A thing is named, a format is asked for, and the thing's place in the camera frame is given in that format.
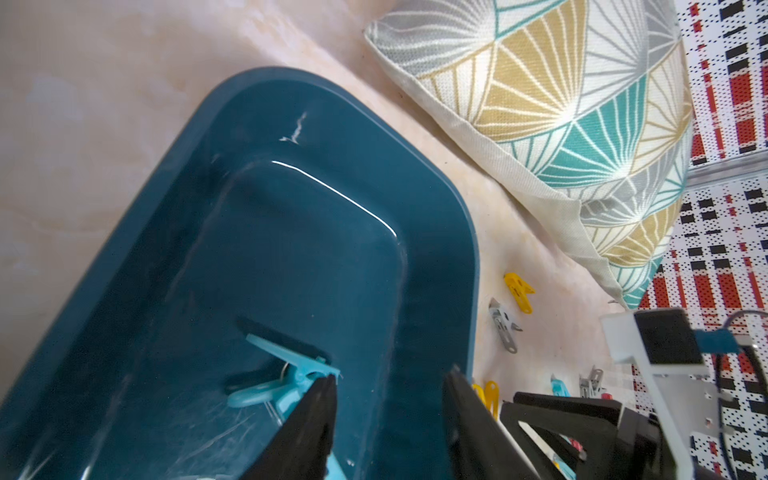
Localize teal clothespin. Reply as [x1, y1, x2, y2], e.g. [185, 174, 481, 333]
[550, 375, 570, 397]
[227, 334, 340, 424]

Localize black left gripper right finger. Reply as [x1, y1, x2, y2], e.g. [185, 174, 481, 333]
[442, 367, 528, 479]

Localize dark teal storage box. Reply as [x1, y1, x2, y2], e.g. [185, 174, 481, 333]
[1, 68, 479, 479]

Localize yellow clothespin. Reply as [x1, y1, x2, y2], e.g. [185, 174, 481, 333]
[472, 381, 501, 420]
[504, 272, 536, 315]

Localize patterned teal gold pillow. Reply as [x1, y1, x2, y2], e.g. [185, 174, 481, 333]
[364, 0, 693, 309]

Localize grey clothespin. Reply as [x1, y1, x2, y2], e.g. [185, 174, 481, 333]
[579, 367, 604, 399]
[488, 298, 523, 354]

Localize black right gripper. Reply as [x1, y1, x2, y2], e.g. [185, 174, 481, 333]
[500, 392, 666, 479]

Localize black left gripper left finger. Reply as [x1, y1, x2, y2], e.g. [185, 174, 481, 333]
[240, 375, 337, 480]

